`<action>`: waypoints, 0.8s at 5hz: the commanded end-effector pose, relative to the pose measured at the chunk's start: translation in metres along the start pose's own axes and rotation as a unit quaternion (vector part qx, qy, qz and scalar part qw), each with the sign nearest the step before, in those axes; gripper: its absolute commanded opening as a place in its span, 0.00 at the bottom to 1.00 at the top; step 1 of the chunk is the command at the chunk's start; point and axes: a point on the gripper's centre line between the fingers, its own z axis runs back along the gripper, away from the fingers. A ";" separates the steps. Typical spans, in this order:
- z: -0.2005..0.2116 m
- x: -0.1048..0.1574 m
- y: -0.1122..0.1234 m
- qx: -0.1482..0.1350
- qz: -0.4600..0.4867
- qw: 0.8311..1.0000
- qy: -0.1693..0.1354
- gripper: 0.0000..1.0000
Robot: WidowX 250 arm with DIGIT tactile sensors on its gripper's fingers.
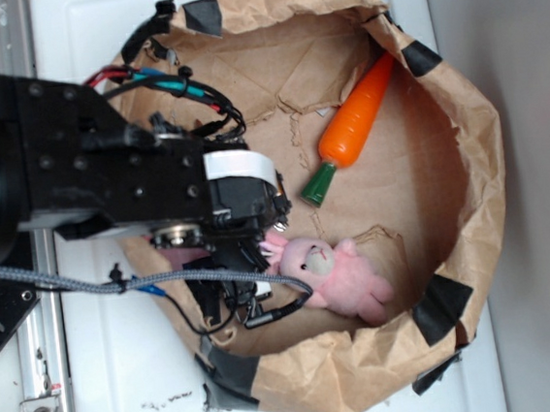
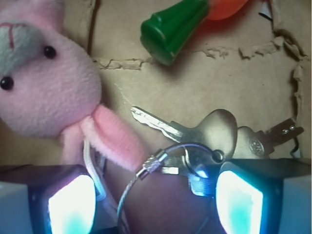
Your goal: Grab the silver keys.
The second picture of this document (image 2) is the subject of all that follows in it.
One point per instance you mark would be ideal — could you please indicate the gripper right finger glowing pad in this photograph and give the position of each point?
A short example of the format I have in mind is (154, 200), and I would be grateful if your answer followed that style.
(265, 196)

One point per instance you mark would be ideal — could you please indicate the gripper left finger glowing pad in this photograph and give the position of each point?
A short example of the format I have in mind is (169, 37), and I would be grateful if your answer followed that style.
(57, 199)

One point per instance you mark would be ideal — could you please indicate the silver key bunch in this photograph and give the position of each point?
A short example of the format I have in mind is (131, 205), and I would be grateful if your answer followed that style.
(199, 152)

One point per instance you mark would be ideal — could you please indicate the pink plush bunny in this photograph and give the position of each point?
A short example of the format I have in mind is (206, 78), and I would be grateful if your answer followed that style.
(49, 87)

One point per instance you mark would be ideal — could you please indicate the brown paper bag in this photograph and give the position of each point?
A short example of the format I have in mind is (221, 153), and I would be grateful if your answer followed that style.
(243, 64)

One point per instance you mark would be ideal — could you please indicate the orange toy carrot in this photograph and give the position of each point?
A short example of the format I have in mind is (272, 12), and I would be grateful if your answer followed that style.
(165, 33)

